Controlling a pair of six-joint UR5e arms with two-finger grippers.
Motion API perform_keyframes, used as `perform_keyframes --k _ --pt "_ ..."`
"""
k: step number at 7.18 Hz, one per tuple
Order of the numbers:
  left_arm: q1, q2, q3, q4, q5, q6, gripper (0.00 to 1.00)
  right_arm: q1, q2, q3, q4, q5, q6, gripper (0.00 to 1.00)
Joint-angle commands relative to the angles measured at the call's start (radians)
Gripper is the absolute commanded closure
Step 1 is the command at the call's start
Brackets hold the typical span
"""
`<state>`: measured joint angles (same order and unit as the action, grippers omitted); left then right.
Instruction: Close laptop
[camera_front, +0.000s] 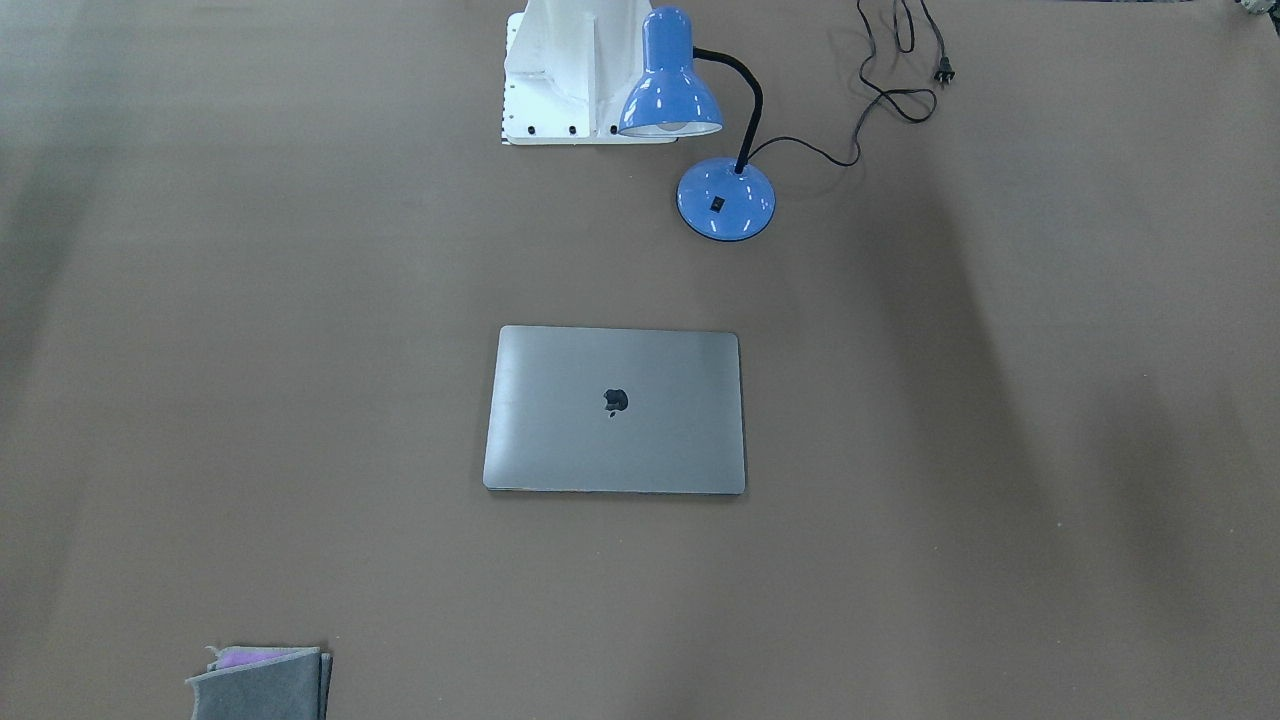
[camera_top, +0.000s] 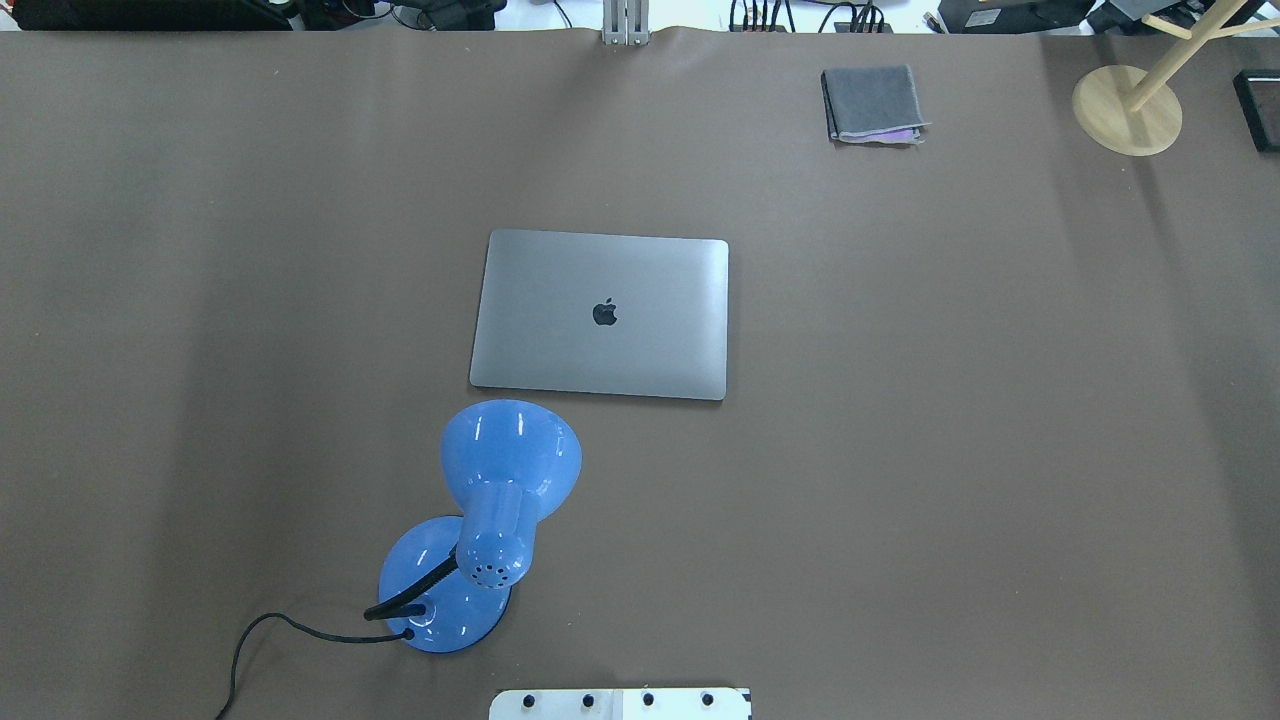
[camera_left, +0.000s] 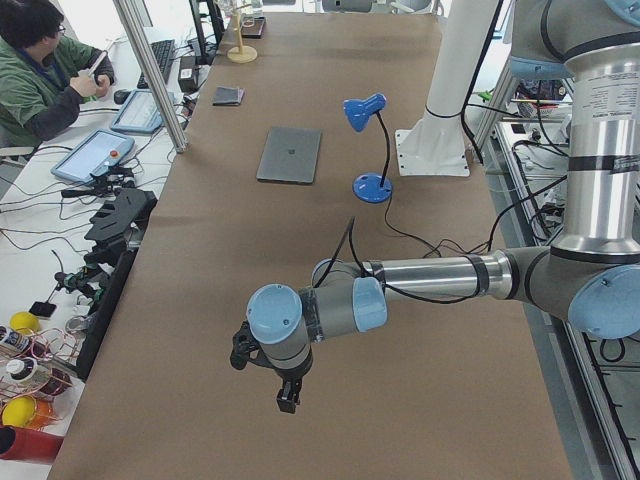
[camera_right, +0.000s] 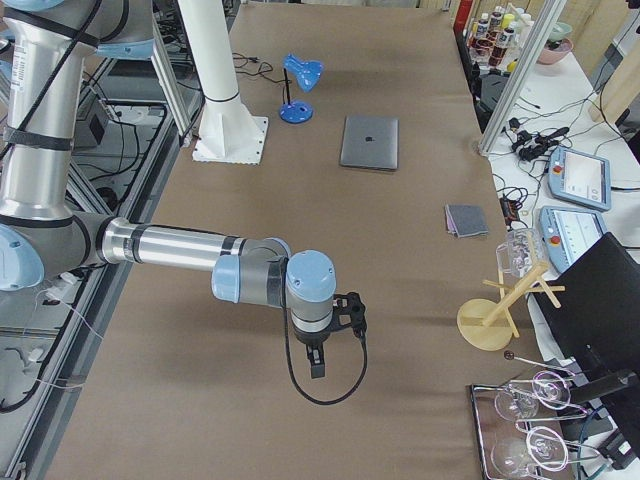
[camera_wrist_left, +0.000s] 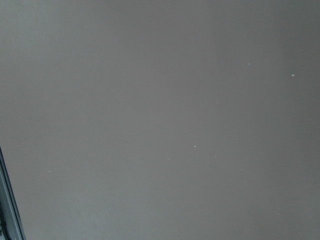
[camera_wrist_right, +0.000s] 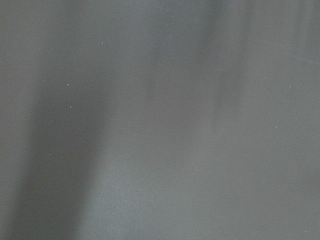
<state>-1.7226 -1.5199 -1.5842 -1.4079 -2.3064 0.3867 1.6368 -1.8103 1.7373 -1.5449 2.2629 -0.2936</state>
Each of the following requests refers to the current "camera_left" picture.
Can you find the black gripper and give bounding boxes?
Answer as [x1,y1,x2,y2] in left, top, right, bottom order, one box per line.
[273,359,313,413]

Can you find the grey laptop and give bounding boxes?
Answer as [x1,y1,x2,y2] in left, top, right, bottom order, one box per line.
[256,126,322,185]

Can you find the blue desk lamp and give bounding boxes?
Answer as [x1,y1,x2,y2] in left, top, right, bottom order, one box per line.
[342,93,393,204]

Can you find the yellow ball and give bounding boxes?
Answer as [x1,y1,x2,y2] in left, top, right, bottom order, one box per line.
[9,311,41,335]

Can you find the grey folded cloth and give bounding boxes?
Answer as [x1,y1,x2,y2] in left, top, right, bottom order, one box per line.
[212,86,245,106]

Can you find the lower teach pendant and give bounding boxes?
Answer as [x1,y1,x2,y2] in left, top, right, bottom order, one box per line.
[50,129,135,183]

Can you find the teach pendant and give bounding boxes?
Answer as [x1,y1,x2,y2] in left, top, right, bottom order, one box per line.
[50,129,135,183]
[110,89,163,135]

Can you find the upper teach pendant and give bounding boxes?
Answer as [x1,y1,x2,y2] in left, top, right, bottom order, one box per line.
[110,89,163,135]

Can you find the black computer mouse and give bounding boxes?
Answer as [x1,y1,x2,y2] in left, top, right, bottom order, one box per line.
[113,89,131,105]

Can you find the wooden cup rack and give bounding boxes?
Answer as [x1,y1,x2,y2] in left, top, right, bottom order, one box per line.
[227,1,258,64]

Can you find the black keyboard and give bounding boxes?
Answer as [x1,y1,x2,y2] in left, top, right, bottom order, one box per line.
[150,39,175,84]

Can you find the seated person green jacket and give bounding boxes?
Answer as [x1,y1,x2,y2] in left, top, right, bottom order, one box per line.
[1,1,115,147]

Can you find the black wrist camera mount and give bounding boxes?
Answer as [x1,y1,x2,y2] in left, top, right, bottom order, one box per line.
[230,321,273,370]

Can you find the left black braided cable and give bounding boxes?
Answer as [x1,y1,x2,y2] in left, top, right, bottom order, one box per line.
[312,214,501,305]

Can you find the black lamp power cord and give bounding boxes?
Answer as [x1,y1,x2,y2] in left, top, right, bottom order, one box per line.
[383,194,501,259]

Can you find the bottles in wire basket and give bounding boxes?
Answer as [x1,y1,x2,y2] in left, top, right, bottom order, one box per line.
[1,326,81,430]

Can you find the aluminium frame post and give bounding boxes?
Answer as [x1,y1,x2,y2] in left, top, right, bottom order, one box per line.
[113,0,188,154]

